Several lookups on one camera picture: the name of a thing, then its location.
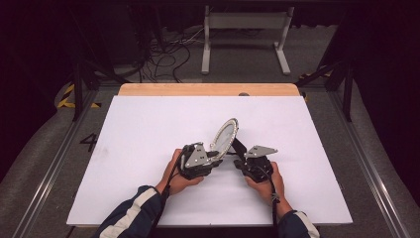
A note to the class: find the white metal stand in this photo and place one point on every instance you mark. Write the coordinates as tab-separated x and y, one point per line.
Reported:
246	20

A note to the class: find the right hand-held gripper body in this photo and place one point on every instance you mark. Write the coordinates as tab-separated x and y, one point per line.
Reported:
259	162

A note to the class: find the oval silver picture frame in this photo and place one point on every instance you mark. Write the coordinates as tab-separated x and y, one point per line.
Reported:
224	136

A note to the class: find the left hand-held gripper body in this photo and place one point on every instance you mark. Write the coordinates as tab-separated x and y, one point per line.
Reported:
196	158

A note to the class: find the wooden table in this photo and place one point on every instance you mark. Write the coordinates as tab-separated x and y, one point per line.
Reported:
185	89

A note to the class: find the yellow black floor tape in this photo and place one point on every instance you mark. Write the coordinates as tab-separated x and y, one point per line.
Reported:
66	99

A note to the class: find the black metal stand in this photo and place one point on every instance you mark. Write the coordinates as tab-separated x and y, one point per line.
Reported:
346	86
78	82

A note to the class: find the white table cover board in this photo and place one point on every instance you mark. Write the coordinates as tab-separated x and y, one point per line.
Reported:
148	132

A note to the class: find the person's right hand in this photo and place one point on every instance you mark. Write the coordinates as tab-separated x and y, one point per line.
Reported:
265	190

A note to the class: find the aluminium floor rail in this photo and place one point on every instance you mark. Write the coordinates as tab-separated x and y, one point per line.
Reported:
49	172
373	172

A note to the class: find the person's left hand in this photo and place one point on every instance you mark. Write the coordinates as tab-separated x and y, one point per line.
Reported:
178	181

